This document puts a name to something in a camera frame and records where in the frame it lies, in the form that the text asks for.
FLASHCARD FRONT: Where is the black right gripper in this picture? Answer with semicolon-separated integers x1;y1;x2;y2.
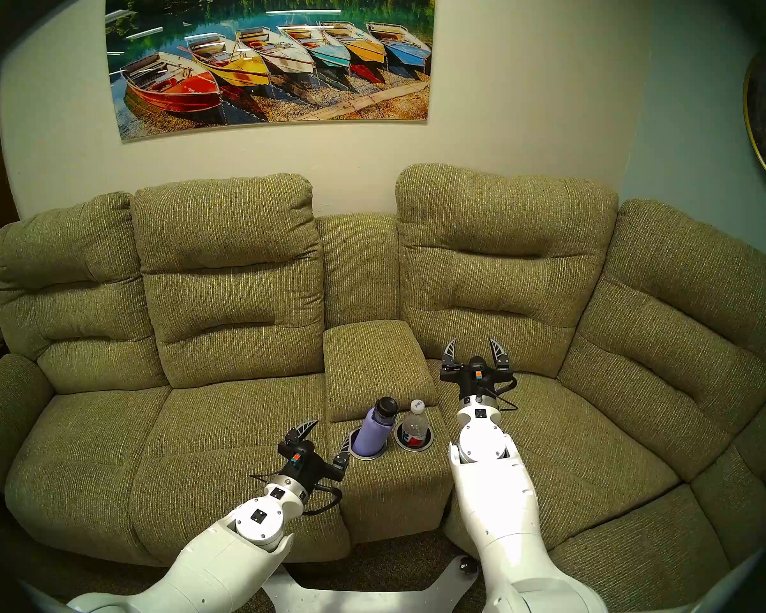
440;338;517;402

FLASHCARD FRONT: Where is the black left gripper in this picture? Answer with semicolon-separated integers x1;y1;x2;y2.
278;419;354;497

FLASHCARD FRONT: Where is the purple bottle with black cap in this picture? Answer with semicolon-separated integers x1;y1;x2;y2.
351;397;398;458

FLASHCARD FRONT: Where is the clear plastic water bottle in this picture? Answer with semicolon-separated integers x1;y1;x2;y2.
401;399;430;448

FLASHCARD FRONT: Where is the steel cup holder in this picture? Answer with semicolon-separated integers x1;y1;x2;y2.
394;425;435;453
347;427;390;461

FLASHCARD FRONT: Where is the green sofa console lid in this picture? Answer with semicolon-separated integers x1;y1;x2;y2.
324;320;436;424

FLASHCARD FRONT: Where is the green fabric sectional sofa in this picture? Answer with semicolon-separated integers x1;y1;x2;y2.
0;163;766;613

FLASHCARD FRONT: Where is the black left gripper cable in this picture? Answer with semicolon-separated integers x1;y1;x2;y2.
250;471;344;517

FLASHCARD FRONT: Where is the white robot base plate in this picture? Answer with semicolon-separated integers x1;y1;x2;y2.
262;554;486;613

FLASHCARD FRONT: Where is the colourful boats wall picture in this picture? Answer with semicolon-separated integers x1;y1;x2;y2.
105;0;436;143

